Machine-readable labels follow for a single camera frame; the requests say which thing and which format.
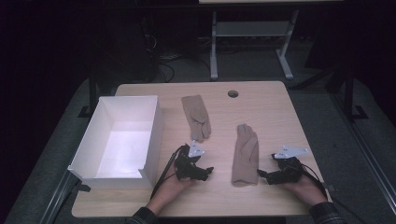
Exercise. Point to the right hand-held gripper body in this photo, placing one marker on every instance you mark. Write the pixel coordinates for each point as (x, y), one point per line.
(289, 172)

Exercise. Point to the grey metal table frame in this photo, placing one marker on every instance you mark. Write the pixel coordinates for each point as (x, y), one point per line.
(252, 29)

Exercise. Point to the aluminium rail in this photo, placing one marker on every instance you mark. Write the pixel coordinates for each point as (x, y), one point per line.
(367, 155)
(57, 199)

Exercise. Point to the black metal stand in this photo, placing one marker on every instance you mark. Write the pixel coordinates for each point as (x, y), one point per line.
(92, 93)
(349, 93)

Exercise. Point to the person's left hand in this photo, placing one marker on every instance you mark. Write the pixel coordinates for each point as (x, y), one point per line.
(168, 188)

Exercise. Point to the white box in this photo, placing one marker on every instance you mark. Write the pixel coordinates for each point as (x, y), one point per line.
(124, 149)

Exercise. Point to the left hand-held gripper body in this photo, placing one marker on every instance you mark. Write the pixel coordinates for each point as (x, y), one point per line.
(185, 166)

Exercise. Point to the person's right hand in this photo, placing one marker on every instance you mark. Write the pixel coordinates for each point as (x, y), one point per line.
(308, 191)

